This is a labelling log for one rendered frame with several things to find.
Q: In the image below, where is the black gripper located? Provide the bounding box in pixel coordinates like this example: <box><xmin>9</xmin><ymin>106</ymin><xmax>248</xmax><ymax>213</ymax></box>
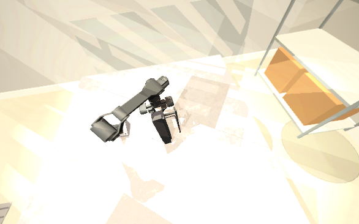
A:
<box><xmin>139</xmin><ymin>96</ymin><xmax>174</xmax><ymax>115</ymax></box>

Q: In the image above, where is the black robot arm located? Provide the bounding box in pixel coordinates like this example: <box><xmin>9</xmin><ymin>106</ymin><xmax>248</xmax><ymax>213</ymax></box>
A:
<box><xmin>89</xmin><ymin>76</ymin><xmax>170</xmax><ymax>143</ymax></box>

